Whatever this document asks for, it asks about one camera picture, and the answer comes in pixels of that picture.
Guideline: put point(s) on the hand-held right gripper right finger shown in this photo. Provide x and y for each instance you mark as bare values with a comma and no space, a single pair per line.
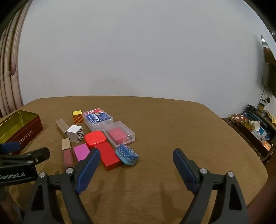
183,170

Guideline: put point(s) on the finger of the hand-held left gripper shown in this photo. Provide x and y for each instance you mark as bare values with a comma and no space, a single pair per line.
32,156
10,146

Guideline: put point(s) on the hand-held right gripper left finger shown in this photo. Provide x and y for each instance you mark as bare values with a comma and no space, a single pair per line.
88,170

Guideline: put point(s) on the dark red rectangular tin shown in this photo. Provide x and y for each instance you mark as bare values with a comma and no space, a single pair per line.
28,129

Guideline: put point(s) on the red rectangular block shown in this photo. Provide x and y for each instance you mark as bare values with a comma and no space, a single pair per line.
109,156

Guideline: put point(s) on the beige and pink block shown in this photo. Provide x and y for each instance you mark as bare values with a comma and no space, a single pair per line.
67,154

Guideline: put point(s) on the red rounded case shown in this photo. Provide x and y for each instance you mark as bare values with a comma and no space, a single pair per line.
94,139

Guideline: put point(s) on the white black zigzag cube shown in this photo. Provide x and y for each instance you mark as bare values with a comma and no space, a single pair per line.
74,133

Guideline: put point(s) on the blue dotted tape roll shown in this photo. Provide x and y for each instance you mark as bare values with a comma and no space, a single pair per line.
126,154

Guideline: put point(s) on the small beige cardboard box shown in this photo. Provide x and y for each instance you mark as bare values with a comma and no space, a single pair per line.
62,125

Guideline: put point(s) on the clear box with red contents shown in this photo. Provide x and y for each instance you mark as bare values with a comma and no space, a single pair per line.
119,133

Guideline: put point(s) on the clear box with blue label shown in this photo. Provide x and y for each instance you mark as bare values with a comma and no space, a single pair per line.
97,118

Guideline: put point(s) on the gold red striped cube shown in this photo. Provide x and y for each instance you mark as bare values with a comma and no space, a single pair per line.
77,118

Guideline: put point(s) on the beige patterned curtain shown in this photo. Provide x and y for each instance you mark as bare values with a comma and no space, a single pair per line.
8,86

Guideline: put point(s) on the dark wooden cabinet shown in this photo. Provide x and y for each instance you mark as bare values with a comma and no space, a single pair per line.
252,140

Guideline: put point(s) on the floral cloth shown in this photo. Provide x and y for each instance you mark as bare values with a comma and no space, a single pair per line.
239,118

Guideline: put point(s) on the white paper cup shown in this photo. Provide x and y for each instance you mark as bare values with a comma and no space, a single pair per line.
255,125

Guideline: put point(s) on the wall-mounted television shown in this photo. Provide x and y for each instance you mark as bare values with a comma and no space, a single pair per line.
269,73

